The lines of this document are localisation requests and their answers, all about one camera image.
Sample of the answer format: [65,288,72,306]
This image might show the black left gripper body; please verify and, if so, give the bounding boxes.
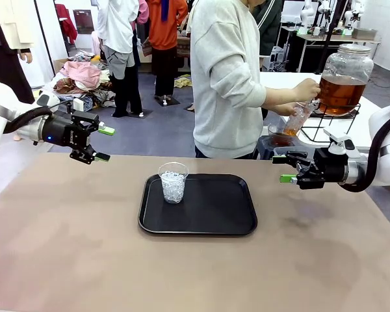
[43,112,100,154]

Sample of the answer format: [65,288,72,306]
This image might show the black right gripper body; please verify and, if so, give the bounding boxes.
[313,147,349,190]

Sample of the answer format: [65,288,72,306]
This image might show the tall clear iced cup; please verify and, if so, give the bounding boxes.
[281,101,313,138]

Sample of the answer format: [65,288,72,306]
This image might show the short clear iced cup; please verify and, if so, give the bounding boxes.
[158,161,190,205]

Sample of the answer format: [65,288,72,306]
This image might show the glass drink dispenser jar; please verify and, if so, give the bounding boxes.
[307,44,374,117]

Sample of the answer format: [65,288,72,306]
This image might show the person's right forearm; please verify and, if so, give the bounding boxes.
[262,86,298,109]

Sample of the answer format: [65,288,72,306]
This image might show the glass bowl with drink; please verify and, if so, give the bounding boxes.
[267,122,300,148]

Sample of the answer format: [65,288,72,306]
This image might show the person's left hand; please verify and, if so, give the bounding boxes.
[280,101,302,117]

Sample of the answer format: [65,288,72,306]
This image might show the person's right hand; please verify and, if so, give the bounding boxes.
[293,78,322,103]

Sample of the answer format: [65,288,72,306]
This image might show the dark plastic stool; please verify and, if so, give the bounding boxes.
[253,135,281,161]

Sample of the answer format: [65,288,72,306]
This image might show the white side table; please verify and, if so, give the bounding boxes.
[259,71,383,151]

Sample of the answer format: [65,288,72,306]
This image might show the pile of mixed clothes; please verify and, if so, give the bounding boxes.
[53,53,117,113]

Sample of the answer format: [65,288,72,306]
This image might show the mannequin white shirt grey shorts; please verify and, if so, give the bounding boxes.
[96,0,144,118]

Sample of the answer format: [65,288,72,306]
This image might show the black plastic serving tray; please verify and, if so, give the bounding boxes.
[138,173,258,237]

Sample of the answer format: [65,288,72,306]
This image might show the person in grey sweatshirt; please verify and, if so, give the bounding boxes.
[189,0,268,160]

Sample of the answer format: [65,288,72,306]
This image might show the hanging red garment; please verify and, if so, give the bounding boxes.
[54,3,79,46]

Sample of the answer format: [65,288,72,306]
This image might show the mannequin cream jacket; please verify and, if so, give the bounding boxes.
[0,0,36,105]

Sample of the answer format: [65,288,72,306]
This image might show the person in orange top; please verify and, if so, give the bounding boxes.
[145,0,190,105]

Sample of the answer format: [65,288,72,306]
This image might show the hanging pink garment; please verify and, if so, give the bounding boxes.
[135,0,150,25]

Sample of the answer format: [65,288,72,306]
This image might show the background work table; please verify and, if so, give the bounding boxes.
[281,25,383,74]

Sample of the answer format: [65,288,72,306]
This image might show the black slanted pole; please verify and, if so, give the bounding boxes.
[314,0,349,75]

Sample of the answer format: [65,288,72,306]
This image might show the person in dark green jacket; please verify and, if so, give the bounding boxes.
[250,0,284,57]

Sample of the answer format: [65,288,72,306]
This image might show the grey metal box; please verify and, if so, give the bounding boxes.
[351,27,378,41]

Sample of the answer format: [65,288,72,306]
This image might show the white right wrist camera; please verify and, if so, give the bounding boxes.
[322,127,357,155]

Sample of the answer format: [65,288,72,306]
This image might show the black wire dispenser stand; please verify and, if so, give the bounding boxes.
[300,101,362,144]

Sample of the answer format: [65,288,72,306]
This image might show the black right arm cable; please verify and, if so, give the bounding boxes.
[339,113,390,194]

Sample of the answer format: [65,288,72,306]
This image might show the dark wall panel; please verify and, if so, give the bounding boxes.
[72,9,95,35]

